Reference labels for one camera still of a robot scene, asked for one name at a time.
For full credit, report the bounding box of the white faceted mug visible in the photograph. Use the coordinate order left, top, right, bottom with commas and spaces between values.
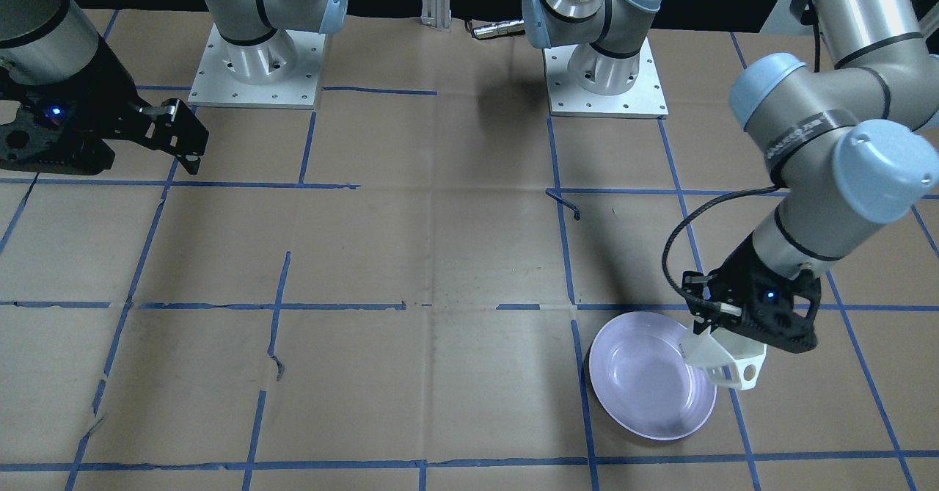
679, 328, 767, 390

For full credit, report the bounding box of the black cable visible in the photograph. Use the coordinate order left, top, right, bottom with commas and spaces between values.
660, 184, 786, 308

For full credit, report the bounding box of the lilac plate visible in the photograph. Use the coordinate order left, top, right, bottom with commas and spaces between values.
587, 311, 717, 441

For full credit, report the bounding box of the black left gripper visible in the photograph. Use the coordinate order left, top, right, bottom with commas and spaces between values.
681, 234, 821, 353

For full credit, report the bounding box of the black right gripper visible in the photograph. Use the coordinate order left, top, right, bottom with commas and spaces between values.
1, 39, 209, 176

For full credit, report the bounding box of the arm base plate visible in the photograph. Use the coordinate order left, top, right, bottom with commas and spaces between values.
542, 38, 670, 119
188, 26, 329, 110

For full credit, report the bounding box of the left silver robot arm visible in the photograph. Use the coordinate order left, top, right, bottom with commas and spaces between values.
675, 0, 937, 353

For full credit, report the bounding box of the brown paper table cover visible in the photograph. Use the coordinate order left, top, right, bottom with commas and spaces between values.
1, 18, 937, 490

